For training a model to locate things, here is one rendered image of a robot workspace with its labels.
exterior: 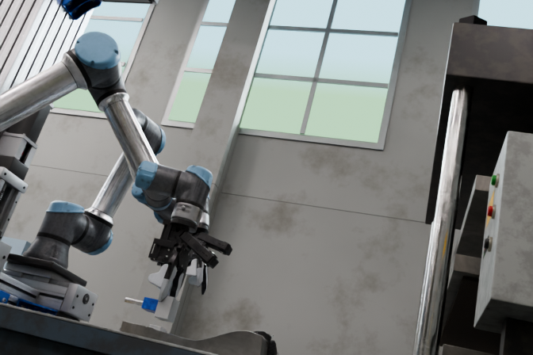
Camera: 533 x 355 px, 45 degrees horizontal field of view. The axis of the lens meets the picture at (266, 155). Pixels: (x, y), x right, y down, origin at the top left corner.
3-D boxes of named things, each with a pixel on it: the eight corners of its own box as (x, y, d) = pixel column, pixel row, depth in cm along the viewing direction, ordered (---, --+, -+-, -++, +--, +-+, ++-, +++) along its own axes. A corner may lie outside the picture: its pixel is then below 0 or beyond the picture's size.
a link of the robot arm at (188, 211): (205, 215, 169) (197, 204, 162) (201, 231, 167) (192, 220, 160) (180, 211, 171) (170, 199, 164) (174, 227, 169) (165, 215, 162)
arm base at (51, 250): (12, 255, 209) (24, 227, 213) (36, 269, 222) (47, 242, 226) (50, 263, 204) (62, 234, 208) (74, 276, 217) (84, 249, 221)
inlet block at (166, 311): (117, 307, 155) (125, 286, 158) (125, 312, 160) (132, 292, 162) (167, 318, 152) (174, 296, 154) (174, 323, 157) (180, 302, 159)
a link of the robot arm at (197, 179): (184, 170, 175) (213, 179, 175) (171, 207, 170) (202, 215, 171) (185, 160, 167) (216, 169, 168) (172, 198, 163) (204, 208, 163)
